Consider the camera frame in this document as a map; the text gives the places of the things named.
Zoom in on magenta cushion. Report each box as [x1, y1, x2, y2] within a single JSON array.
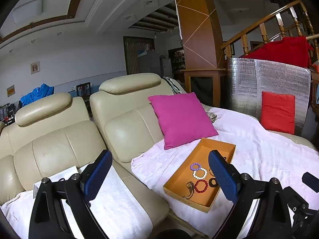
[[148, 93, 218, 150]]

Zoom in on white bead bracelet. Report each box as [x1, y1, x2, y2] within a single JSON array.
[[192, 167, 208, 180]]

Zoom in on dark wooden ring bangle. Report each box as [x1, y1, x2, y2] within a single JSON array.
[[208, 177, 219, 188]]

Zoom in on red cushion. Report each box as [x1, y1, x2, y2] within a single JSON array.
[[260, 91, 296, 135]]

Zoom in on orange cardboard tray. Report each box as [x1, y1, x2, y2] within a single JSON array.
[[163, 138, 236, 213]]

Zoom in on cream leather sofa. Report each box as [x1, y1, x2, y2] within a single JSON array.
[[0, 72, 213, 239]]

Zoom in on silver foil insulation sheet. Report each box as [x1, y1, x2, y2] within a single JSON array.
[[229, 58, 311, 135]]

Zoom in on wooden pillar cabinet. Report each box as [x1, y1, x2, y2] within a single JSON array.
[[175, 0, 228, 108]]

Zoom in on white towel on seat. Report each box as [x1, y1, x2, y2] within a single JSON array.
[[1, 165, 153, 238]]

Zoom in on gold face metal wristwatch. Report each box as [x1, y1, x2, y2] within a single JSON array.
[[183, 181, 195, 200]]

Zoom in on wooden stair railing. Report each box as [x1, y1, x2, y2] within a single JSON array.
[[221, 0, 318, 60]]

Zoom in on pale pink towel blanket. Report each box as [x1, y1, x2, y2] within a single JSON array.
[[131, 107, 318, 237]]

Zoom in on red bead bracelet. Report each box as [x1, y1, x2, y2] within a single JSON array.
[[193, 178, 209, 194]]

